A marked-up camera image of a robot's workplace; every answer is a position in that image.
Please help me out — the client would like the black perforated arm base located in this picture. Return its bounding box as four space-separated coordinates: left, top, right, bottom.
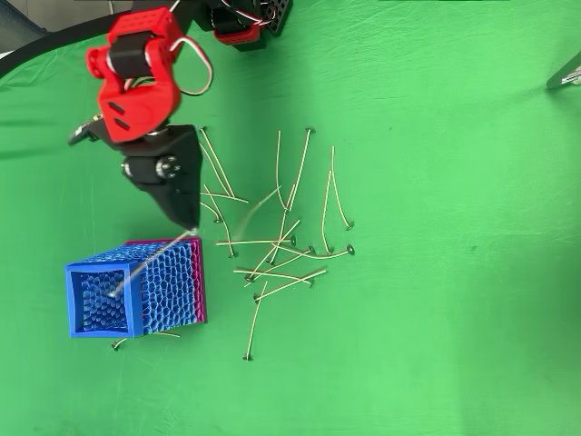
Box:
261 0 294 36

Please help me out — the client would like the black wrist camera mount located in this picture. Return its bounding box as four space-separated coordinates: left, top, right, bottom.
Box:
67 115 110 147

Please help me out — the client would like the green cloth with black rim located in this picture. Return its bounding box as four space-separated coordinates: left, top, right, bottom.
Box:
0 0 581 436

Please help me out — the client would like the dark office chair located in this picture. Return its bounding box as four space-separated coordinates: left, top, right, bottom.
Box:
0 2 49 52

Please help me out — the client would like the red white servo cable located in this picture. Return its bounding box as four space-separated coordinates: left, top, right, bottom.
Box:
219 0 273 27
170 35 215 97

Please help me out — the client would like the blue magenta lattice basket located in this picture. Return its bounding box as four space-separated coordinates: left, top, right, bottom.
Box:
64 237 209 340

